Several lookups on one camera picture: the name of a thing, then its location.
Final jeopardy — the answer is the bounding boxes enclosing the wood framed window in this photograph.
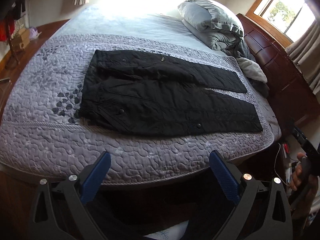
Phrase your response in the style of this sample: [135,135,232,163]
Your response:
[246,0,316,48]

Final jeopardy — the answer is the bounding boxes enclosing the beige curtain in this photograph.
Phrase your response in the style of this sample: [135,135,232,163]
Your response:
[285,19,320,95]

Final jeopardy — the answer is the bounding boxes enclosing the person right hand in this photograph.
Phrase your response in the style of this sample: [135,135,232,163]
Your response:
[290,164,318,219]

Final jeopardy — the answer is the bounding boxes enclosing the grey quilted bedspread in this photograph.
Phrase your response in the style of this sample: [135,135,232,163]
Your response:
[1,34,281,185]

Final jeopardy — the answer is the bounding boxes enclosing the cardboard box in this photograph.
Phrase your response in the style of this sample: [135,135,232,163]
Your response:
[12,28,30,51]

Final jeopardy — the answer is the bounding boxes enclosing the black quilted pants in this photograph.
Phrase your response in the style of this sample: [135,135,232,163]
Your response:
[79,50,263,137]

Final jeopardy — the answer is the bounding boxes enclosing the dark wooden headboard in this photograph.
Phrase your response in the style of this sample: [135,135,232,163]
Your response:
[236,14,319,134]

